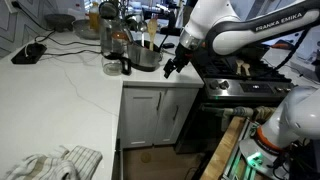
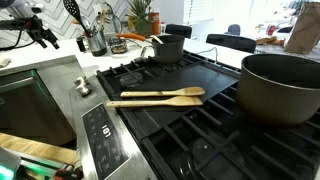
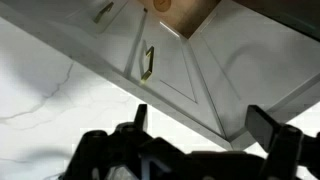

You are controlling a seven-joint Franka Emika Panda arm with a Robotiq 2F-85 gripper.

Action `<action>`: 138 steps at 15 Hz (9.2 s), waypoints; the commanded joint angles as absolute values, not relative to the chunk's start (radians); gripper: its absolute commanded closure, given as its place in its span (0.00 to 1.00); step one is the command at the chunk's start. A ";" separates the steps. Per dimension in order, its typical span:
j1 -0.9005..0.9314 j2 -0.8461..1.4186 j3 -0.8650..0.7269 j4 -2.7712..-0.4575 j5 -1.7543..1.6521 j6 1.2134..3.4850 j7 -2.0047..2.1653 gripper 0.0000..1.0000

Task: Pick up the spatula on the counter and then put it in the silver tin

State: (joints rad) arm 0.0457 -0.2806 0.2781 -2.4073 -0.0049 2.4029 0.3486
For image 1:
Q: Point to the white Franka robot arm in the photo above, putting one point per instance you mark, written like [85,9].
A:
[233,30]

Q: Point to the brown round disc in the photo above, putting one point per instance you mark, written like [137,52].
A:
[145,157]

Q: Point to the orange bottle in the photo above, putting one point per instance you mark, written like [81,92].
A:
[94,18]

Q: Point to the black stone mortar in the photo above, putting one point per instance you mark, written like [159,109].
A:
[60,21]

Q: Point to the silver ladle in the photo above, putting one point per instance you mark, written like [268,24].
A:
[142,26]

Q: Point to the silver robot mounting plate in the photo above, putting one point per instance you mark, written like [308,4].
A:
[253,150]

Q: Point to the glass coffee pot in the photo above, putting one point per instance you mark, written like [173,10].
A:
[111,43]

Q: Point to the large silver stove knob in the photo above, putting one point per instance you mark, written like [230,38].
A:
[224,84]
[214,84]

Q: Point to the wooden spatula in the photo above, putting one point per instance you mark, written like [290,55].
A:
[152,28]
[246,69]

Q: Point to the black slotted spoon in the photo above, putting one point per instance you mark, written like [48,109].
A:
[108,10]

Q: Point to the small silver stove knob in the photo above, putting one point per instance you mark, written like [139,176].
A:
[287,89]
[278,89]

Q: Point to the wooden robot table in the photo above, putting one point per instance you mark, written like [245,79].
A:
[221,150]

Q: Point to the white wall outlet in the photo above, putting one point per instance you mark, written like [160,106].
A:
[10,6]

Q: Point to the wooden spoon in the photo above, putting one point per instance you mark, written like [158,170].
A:
[239,66]

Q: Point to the striped dish towel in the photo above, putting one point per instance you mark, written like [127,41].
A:
[76,160]

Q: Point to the silver utensil tin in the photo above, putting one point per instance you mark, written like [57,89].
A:
[143,58]

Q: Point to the black stove oven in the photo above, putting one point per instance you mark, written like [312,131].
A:
[216,94]

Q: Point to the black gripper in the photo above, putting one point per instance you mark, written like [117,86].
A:
[182,58]

